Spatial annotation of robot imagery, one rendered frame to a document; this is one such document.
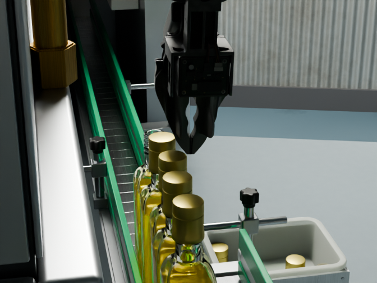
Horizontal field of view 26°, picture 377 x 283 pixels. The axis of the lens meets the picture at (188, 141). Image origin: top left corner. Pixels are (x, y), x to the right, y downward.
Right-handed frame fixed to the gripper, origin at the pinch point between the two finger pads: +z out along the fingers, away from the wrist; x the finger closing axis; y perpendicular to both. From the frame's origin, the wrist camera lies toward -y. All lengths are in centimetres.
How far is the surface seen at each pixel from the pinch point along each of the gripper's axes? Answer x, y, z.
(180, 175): -2.5, 9.9, -0.3
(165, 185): -4.4, 11.0, 0.3
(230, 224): 8.7, -13.6, 19.9
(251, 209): 11.7, -13.4, 17.3
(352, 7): 126, -291, 59
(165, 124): 7, -78, 30
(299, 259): 23.8, -24.9, 34.0
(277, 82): 93, -300, 101
